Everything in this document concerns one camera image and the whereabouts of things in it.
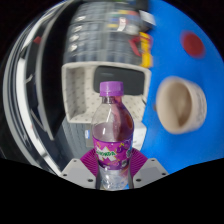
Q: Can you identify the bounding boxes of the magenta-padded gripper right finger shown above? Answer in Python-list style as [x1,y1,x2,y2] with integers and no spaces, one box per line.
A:
[127,148,170,190]

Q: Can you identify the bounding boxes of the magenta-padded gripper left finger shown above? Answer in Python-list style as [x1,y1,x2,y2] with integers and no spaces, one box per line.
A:
[59,148,101,190]

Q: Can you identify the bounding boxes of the purple-capped clear drink bottle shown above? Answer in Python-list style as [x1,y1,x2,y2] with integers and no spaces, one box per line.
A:
[91,80,136,191]

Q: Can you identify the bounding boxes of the dark grey upright box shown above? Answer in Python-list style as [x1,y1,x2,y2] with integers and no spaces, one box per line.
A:
[84,128,95,148]

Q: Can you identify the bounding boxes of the small white box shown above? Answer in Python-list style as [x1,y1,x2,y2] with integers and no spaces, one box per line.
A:
[131,119,148,151]

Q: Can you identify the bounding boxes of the beige dotted ceramic mug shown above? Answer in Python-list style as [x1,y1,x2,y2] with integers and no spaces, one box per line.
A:
[154,75,208,136]

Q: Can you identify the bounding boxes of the white dotted storage bin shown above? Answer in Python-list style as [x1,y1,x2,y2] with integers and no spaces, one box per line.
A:
[61,60,152,125]

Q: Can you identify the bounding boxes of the black shelf unit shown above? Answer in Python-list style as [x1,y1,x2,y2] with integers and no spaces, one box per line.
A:
[2,0,73,168]

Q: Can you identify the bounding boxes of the grey small-parts drawer cabinet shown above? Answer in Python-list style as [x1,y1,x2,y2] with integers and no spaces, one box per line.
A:
[68,2,114,34]
[64,29,134,65]

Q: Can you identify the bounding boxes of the flat round red coaster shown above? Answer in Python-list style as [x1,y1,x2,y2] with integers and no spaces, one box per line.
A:
[180,30,206,59]

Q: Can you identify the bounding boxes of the drawer cabinet with coloured contents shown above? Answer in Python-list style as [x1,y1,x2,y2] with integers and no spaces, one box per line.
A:
[106,6,145,64]

